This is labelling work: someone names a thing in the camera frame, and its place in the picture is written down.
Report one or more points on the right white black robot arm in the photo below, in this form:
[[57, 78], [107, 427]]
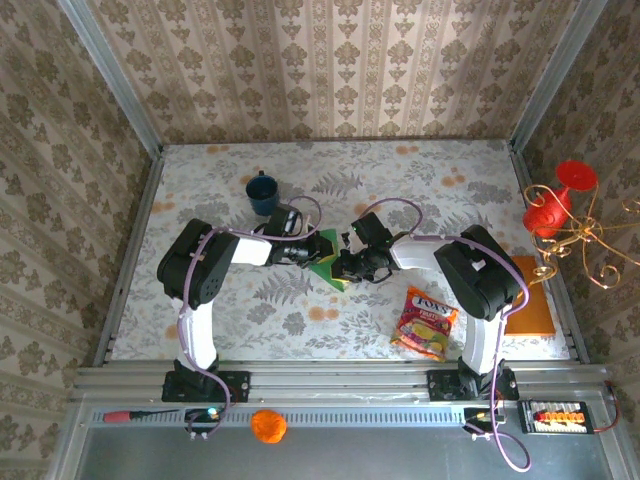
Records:
[[480, 272]]

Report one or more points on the dark blue enamel mug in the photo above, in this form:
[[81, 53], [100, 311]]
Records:
[[260, 192]]

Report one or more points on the green square paper sheet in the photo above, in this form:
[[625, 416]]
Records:
[[324, 274]]

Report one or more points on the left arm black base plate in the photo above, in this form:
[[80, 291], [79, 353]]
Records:
[[235, 387]]

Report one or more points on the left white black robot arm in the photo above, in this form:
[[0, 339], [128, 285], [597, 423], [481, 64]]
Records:
[[195, 265]]

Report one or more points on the orange crumpled ball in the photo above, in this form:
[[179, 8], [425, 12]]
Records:
[[269, 426]]

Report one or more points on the aluminium mounting rail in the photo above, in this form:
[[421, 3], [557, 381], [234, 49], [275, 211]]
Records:
[[340, 382]]

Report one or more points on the orange flat board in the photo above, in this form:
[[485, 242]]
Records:
[[532, 310]]

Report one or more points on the Fox's fruit candy bag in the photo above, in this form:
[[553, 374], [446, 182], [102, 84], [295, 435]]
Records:
[[425, 322]]

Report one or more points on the red plastic vase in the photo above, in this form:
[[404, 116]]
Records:
[[550, 210]]

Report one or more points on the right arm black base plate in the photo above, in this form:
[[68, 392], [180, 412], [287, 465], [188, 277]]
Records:
[[442, 387]]

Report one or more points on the small controller board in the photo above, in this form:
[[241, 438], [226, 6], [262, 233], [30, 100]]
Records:
[[202, 417], [480, 417]]

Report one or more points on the aluminium corner post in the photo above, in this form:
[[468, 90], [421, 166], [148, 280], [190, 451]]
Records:
[[110, 70], [555, 70]]

